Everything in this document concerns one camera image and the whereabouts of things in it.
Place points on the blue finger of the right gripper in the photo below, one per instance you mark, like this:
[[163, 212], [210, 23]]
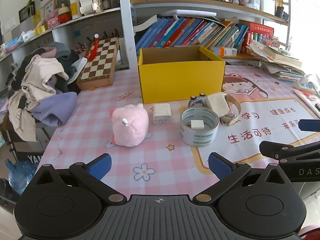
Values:
[[310, 125]]

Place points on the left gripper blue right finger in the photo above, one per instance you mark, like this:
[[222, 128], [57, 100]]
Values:
[[220, 166]]

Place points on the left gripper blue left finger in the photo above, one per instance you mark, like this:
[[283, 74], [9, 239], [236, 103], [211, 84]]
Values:
[[100, 166]]

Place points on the white tape roll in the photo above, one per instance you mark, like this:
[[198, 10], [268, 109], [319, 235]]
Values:
[[201, 138]]

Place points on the small white charger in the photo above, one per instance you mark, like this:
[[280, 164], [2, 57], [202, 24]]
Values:
[[197, 125]]

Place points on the cream wrist watch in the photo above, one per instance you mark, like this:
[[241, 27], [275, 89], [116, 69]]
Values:
[[234, 112]]

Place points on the pink plush toy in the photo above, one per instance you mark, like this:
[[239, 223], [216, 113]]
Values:
[[130, 125]]

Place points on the blue toy truck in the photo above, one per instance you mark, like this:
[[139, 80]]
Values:
[[198, 100]]

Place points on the large white charger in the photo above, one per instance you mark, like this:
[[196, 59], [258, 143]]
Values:
[[161, 114]]

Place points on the white rectangular eraser block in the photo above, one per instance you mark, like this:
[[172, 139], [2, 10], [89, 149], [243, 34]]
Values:
[[217, 103]]

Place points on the white power strip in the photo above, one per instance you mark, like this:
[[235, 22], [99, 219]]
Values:
[[307, 84]]

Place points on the pink cartoon table mat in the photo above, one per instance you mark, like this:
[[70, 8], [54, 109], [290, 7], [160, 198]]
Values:
[[163, 163]]

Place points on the stack of papers and books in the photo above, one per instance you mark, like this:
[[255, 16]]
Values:
[[279, 65]]

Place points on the blue water jug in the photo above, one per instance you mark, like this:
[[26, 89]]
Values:
[[20, 174]]

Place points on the pile of clothes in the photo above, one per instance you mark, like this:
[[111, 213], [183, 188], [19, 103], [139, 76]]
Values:
[[41, 90]]

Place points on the wooden chess board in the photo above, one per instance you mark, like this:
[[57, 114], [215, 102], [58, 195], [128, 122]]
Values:
[[100, 71]]

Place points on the yellow cardboard box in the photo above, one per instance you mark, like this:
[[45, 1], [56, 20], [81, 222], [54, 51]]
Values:
[[176, 73]]

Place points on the red tassel ornament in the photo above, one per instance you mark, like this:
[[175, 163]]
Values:
[[93, 51]]

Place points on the orange white medicine box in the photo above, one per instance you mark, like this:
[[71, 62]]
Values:
[[224, 51]]

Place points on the row of books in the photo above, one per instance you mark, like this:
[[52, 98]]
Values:
[[167, 32]]

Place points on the white shelf unit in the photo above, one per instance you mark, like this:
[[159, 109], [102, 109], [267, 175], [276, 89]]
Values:
[[133, 11]]

